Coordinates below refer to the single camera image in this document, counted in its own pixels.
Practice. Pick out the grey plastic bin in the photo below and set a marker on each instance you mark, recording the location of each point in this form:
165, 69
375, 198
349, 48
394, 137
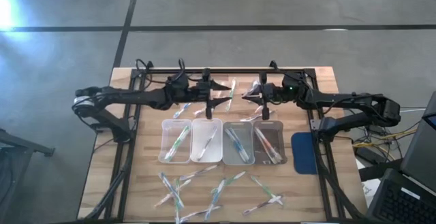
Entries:
229, 156

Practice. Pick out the clear plastic bin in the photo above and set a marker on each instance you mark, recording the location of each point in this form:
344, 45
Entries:
165, 128

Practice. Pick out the grey metal mounting plate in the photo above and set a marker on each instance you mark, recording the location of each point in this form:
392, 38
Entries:
314, 124

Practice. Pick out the orange white wrapped toothbrush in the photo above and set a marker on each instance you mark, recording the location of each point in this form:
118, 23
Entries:
264, 147
185, 183
258, 111

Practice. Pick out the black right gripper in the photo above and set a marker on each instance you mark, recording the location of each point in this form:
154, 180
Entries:
274, 93

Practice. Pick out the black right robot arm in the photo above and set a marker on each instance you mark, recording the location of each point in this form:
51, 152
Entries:
340, 99

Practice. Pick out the black power adapter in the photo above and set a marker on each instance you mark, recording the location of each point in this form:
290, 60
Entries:
366, 156

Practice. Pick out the black equipment stand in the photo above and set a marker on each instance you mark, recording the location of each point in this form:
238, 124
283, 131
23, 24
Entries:
20, 144

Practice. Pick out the blue mat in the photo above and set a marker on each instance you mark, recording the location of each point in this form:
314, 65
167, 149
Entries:
303, 152

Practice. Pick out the clear wrapped toothbrush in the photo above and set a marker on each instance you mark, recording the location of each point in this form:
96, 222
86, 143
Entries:
255, 87

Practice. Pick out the white plastic bin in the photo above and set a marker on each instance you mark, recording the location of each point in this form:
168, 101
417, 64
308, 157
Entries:
197, 132

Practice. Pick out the dark grey monitor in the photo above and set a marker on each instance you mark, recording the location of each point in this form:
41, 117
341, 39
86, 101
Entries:
419, 156

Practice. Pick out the black table frame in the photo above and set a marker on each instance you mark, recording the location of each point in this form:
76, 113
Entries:
221, 71

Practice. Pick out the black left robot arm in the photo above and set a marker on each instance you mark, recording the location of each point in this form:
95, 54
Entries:
136, 96

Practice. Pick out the black laptop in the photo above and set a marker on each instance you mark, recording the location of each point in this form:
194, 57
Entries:
398, 203

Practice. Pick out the white paper sheet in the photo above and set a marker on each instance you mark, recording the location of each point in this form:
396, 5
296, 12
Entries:
371, 188

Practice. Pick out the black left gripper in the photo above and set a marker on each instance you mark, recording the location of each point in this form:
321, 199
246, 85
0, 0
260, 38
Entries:
199, 92

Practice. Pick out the dark translucent plastic bin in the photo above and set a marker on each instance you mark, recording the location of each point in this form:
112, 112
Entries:
277, 132

